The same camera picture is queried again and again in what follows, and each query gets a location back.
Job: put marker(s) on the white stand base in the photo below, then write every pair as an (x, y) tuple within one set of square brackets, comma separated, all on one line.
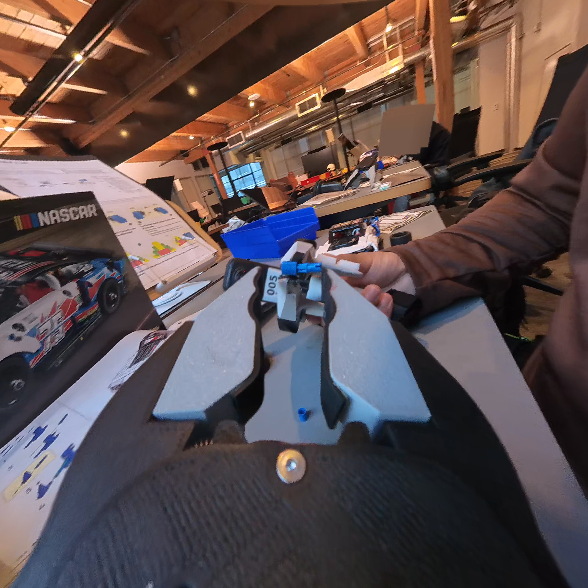
[(181, 294)]

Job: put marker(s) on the black toy tyre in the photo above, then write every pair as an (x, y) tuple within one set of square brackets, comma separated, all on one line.
[(400, 239)]

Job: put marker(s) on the printed white bag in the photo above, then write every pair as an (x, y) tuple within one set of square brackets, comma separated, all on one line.
[(236, 224)]

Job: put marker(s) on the black panel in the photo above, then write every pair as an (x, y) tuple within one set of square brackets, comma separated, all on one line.
[(560, 87)]

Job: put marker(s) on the black floor lamp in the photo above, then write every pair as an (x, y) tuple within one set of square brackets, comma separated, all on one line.
[(223, 170), (337, 119)]

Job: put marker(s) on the black office chair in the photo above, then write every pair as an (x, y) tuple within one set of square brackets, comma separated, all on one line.
[(464, 128), (505, 167)]

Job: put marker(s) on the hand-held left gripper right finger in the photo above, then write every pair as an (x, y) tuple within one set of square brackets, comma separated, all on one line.
[(376, 367)]

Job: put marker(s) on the idle hand-held gripper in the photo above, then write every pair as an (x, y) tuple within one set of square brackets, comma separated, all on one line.
[(363, 170)]

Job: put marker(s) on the wooden post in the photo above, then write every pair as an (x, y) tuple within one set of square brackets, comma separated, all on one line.
[(441, 69)]

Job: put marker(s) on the open instruction booklet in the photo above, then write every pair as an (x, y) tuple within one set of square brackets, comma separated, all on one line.
[(46, 436)]

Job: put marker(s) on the black monitor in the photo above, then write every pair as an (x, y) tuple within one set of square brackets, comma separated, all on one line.
[(158, 188), (319, 160)]

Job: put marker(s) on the toy car model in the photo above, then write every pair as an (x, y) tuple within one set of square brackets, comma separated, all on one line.
[(353, 236)]

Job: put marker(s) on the black car picture box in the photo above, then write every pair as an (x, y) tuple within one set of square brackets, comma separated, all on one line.
[(69, 275)]

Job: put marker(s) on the blue storage bin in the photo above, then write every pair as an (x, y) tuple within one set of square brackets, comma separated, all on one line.
[(271, 234)]

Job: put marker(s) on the tan table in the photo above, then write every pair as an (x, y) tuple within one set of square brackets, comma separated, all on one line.
[(367, 193)]

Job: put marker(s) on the grey desk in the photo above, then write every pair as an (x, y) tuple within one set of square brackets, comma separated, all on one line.
[(285, 367)]

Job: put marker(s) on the person's right hand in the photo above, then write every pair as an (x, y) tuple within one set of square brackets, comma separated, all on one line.
[(386, 271)]

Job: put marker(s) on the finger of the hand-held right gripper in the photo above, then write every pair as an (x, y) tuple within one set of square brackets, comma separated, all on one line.
[(289, 312), (298, 251)]

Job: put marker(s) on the printed instruction board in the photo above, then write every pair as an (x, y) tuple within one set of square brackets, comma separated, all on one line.
[(151, 220)]

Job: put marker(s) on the person's black trousers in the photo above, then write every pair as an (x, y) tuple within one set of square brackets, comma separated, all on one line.
[(517, 321)]

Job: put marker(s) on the person's right forearm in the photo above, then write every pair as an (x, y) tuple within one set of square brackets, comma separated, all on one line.
[(482, 239)]

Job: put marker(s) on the sticker sheet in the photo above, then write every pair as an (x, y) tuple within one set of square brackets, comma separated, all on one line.
[(404, 220)]

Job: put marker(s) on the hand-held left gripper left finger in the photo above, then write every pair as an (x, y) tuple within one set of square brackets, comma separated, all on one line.
[(206, 358)]

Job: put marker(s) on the paned window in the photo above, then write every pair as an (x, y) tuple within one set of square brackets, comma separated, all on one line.
[(241, 177)]

